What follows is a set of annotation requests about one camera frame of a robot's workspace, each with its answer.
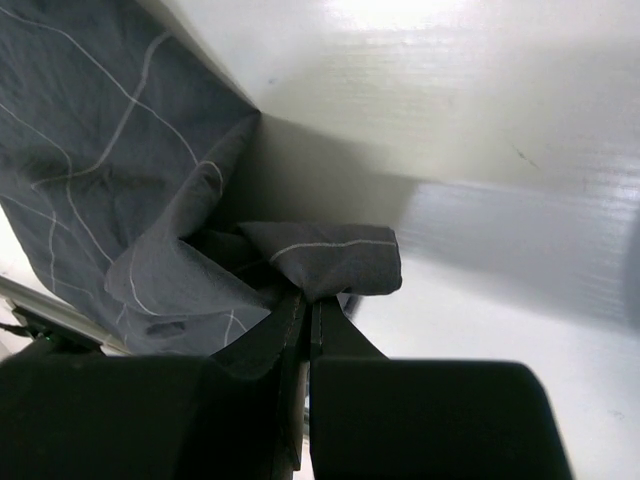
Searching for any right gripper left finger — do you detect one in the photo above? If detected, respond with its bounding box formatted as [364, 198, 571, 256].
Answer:
[207, 294, 303, 473]

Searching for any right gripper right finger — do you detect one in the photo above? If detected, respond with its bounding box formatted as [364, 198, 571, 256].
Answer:
[310, 297, 386, 362]

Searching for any aluminium front rail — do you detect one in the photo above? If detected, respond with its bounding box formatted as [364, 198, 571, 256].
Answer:
[1, 276, 129, 355]

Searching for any dark grey checked cloth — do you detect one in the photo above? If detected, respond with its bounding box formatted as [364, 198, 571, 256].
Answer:
[1, 1, 402, 357]

